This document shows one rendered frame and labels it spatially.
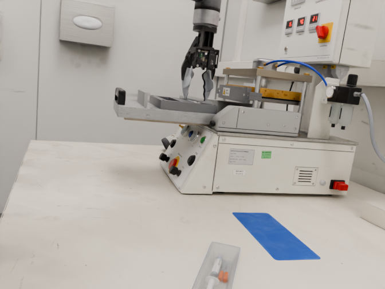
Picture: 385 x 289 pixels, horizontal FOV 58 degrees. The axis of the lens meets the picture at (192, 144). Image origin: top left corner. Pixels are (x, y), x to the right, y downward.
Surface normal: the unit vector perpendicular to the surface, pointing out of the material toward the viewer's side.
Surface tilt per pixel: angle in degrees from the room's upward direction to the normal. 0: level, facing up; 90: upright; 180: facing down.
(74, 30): 90
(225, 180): 90
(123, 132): 90
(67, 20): 90
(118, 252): 0
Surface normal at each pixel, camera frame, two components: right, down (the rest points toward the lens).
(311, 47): -0.96, -0.06
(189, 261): 0.11, -0.98
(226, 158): 0.27, 0.20
